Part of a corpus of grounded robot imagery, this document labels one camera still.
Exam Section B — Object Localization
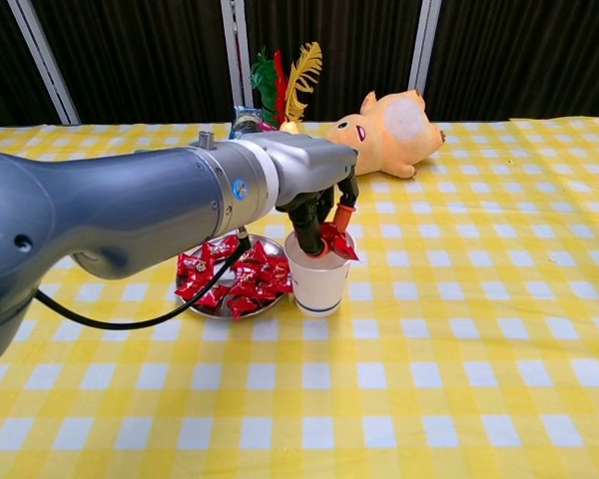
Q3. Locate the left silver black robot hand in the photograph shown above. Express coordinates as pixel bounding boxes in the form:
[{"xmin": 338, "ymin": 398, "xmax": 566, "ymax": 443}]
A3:
[{"xmin": 267, "ymin": 134, "xmax": 359, "ymax": 259}]

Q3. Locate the white paper cup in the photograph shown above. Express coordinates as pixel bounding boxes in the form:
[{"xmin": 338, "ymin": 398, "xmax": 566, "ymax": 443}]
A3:
[{"xmin": 284, "ymin": 232, "xmax": 353, "ymax": 318}]

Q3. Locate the red feather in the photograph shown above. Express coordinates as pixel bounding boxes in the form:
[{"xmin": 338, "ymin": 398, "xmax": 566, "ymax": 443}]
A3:
[{"xmin": 273, "ymin": 49, "xmax": 294, "ymax": 126}]

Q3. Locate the blue cookie box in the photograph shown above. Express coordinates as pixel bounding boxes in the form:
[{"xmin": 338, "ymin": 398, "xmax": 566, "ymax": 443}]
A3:
[{"xmin": 229, "ymin": 105, "xmax": 274, "ymax": 141}]

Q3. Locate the orange plush animal toy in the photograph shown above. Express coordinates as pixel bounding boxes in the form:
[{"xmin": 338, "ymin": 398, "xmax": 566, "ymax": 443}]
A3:
[{"xmin": 323, "ymin": 89, "xmax": 448, "ymax": 180}]

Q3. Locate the green feather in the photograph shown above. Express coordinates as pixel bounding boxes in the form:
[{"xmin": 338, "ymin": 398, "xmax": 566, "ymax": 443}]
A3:
[{"xmin": 250, "ymin": 47, "xmax": 281, "ymax": 126}]

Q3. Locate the yellow feather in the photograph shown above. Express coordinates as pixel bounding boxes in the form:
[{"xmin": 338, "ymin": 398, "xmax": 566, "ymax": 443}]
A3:
[{"xmin": 284, "ymin": 41, "xmax": 324, "ymax": 124}]

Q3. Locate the round metal plate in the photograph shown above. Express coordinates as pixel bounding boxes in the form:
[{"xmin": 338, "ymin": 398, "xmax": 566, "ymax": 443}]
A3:
[{"xmin": 175, "ymin": 234, "xmax": 294, "ymax": 321}]

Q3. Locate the yellow white checkered tablecloth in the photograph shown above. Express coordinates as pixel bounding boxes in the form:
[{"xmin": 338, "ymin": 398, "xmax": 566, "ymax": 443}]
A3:
[{"xmin": 0, "ymin": 117, "xmax": 599, "ymax": 479}]

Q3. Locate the aluminium partition post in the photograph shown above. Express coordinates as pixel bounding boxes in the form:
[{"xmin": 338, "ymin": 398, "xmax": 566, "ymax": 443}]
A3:
[
  {"xmin": 407, "ymin": 0, "xmax": 443, "ymax": 96},
  {"xmin": 7, "ymin": 0, "xmax": 81, "ymax": 126},
  {"xmin": 221, "ymin": 0, "xmax": 255, "ymax": 124}
]

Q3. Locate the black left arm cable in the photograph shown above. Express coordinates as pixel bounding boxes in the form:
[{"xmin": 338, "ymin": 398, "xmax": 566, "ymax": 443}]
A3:
[{"xmin": 34, "ymin": 227, "xmax": 254, "ymax": 330}]

